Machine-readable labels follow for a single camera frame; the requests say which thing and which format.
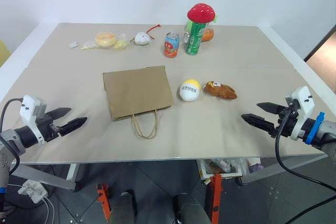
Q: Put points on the red strawberry plush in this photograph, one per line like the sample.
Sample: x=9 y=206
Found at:
x=200 y=12

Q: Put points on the tall green drink can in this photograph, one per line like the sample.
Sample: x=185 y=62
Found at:
x=194 y=40

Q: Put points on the red blue drink can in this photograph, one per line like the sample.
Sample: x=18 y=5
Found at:
x=171 y=47

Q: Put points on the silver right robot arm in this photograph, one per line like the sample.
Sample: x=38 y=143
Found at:
x=328 y=132

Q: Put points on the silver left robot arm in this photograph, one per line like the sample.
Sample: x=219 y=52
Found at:
x=8 y=140

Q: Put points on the orange plush toy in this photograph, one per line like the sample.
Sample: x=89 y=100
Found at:
x=208 y=35

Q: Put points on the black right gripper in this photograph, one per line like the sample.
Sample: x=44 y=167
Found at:
x=287 y=124

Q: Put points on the blue wrist clamp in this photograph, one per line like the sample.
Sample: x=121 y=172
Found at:
x=315 y=129

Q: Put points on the grey metal table brace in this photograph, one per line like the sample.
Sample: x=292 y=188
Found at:
x=275 y=169
x=39 y=176

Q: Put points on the yellow food in clear plastic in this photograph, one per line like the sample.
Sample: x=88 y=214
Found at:
x=120 y=43

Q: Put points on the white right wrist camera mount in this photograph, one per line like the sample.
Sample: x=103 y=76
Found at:
x=304 y=103

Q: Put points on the white power strip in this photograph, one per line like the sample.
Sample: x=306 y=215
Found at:
x=32 y=190

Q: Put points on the brown paper bag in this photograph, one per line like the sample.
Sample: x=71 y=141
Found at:
x=136 y=90

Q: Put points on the brown plush bear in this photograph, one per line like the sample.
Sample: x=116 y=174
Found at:
x=220 y=91

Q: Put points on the light table cover sheet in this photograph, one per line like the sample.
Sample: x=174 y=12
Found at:
x=199 y=134
x=236 y=48

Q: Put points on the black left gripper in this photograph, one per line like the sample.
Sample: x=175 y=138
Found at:
x=51 y=129

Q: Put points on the dark grey rounded shape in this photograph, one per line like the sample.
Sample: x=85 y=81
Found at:
x=190 y=209
x=123 y=208

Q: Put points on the small white packet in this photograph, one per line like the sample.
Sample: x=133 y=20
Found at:
x=74 y=44

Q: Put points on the orange bun in clear plastic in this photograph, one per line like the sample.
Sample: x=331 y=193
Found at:
x=105 y=39

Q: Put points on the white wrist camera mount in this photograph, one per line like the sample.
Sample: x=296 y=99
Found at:
x=304 y=103
x=27 y=108

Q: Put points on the white yellow egg toy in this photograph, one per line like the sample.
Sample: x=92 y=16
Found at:
x=190 y=91

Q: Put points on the orange metal stand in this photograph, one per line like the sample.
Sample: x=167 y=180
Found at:
x=103 y=203
x=215 y=197

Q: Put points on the white storage box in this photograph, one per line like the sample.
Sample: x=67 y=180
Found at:
x=223 y=174

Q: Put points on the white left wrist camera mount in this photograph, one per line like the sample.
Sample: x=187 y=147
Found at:
x=27 y=108

